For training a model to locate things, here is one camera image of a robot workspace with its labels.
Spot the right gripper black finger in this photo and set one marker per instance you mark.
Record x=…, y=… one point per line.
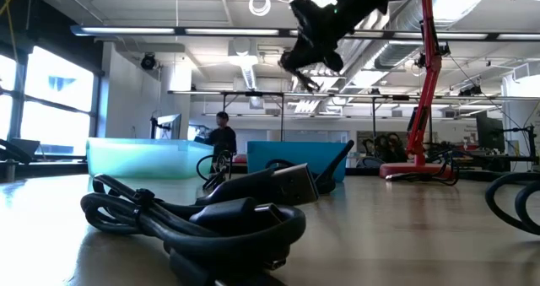
x=295, y=60
x=333, y=61

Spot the computer monitor on arm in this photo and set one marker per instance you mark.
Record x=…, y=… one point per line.
x=169, y=125

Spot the overhead light bar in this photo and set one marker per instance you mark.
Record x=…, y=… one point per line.
x=232, y=31

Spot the blue plastic bin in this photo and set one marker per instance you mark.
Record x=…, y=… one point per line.
x=295, y=155

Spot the red desk lamp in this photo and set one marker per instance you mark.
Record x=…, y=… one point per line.
x=428, y=87

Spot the person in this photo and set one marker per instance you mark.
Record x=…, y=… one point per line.
x=223, y=139

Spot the dark computer monitor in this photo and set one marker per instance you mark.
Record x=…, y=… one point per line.
x=489, y=132

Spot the light teal plastic bin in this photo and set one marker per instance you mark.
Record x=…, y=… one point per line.
x=143, y=159

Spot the black clamp stand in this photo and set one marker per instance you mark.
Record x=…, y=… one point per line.
x=532, y=147

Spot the black device with stand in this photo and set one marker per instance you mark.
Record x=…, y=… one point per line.
x=19, y=149

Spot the black ceiling camera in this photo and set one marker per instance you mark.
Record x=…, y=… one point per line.
x=148, y=61

